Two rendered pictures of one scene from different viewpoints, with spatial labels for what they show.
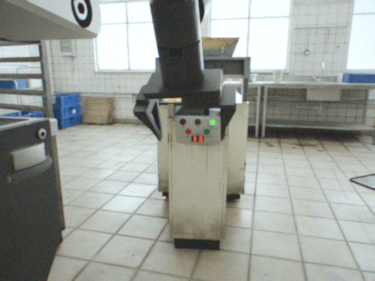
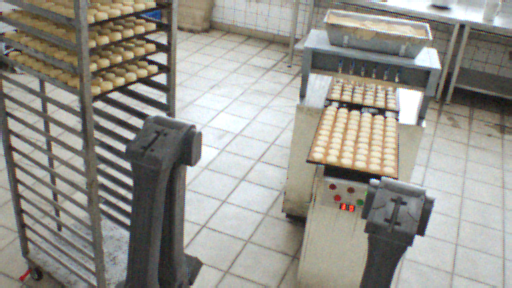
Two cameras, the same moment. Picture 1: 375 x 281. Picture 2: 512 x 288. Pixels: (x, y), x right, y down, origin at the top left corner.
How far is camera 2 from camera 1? 1.08 m
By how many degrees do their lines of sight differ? 17
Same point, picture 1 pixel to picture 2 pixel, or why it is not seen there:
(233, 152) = not seen: hidden behind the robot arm
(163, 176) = (291, 196)
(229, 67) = (408, 71)
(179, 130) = (326, 195)
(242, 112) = (413, 136)
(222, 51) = (401, 50)
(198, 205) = (334, 271)
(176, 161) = (316, 222)
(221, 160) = not seen: hidden behind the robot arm
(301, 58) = not seen: outside the picture
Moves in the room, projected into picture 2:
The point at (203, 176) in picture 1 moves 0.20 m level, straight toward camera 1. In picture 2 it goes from (346, 244) to (344, 272)
